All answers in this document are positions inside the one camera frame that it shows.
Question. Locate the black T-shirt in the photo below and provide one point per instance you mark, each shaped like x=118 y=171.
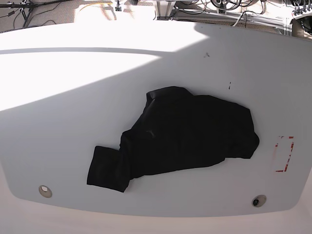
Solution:
x=176 y=131

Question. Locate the red tape rectangle marker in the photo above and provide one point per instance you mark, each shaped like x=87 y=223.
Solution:
x=282 y=153

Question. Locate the right table grommet hole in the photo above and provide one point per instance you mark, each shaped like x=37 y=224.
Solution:
x=259 y=201

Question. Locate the table grommet hole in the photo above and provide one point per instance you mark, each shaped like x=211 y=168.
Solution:
x=259 y=201
x=45 y=191

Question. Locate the left table grommet hole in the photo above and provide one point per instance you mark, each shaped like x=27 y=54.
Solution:
x=45 y=191

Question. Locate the black tripod stand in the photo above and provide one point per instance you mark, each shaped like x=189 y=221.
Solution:
x=26 y=8

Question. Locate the aluminium frame post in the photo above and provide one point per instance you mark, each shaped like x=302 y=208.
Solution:
x=163 y=8

